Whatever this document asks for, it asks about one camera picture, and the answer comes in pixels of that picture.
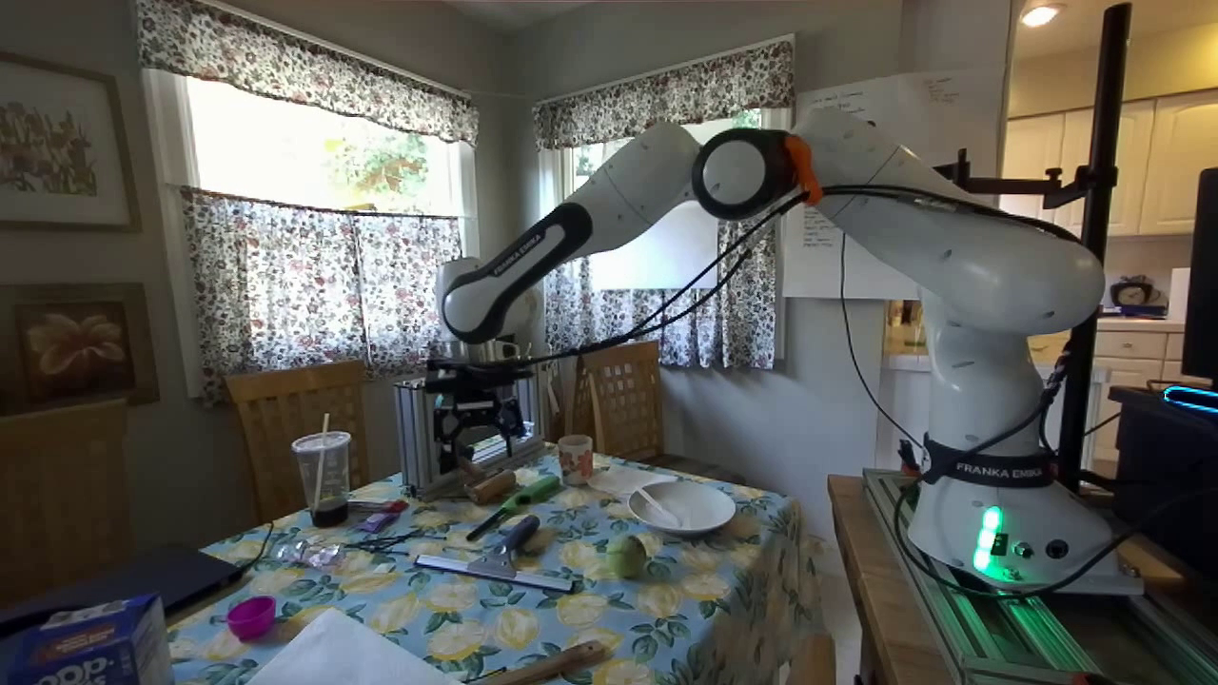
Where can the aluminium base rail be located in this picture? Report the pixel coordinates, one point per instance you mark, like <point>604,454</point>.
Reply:
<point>1012,634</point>

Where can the red purple packet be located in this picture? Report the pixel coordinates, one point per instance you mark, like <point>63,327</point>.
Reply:
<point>377,516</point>

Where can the black camera stand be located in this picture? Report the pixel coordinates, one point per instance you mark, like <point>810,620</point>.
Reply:
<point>1102,129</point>

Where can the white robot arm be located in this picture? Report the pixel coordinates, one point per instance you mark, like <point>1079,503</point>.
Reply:
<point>992,279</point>

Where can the white paper sheet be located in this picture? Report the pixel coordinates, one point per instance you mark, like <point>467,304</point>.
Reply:
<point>342,655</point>

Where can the lemon print tablecloth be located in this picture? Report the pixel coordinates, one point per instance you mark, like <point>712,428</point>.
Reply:
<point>382,596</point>

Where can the white plate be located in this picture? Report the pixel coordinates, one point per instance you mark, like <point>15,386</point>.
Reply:
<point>685,507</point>

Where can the small patterned cup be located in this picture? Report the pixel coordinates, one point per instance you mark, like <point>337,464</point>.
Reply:
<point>576,460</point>

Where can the ceiling light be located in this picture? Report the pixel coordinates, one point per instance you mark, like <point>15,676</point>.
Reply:
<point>1039,15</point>

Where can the floral cafe curtain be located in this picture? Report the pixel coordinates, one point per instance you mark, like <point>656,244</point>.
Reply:
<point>745,318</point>
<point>280,290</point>

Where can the black cabinet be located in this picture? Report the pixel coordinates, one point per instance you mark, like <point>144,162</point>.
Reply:
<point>1167,469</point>

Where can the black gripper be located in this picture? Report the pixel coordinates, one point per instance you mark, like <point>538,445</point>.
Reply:
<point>476,408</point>

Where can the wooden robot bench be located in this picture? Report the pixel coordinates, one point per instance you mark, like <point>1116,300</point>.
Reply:
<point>863,558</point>

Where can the short wooden roller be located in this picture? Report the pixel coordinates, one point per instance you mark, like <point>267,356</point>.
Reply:
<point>491,484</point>

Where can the small magenta cup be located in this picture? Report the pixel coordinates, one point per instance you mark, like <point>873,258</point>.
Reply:
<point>252,620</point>

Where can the black monitor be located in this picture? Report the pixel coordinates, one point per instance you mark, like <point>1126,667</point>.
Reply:
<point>1204,271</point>

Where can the framed botanical print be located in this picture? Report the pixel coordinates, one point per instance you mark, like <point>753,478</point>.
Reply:
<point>57,147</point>

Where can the white kitchen cabinets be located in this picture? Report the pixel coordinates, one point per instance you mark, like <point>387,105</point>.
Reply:
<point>1173,167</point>

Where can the dark flat laptop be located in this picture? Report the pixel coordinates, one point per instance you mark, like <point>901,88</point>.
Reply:
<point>128,575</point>

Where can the green pear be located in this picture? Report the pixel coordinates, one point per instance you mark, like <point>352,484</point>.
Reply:
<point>625,558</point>

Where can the wooden pestle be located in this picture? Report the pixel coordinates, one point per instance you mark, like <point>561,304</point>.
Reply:
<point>557,663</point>

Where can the clear plastic wrapper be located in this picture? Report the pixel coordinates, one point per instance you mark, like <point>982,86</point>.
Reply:
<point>309,550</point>

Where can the clear plastic cup with straw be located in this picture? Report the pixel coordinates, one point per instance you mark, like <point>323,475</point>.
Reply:
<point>319,478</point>

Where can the wooden dining chair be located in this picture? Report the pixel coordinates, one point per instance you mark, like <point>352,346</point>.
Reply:
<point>63,495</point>
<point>621,403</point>
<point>270,432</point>

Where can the blue cardboard box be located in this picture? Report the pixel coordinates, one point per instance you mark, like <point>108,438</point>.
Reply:
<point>78,650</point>

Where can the framed orange flower picture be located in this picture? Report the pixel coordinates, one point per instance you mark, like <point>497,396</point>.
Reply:
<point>78,346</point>

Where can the floral window valance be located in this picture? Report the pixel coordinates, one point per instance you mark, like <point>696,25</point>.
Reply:
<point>660,88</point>
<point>289,60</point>

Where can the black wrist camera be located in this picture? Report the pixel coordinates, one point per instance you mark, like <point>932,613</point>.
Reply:
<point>476,375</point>

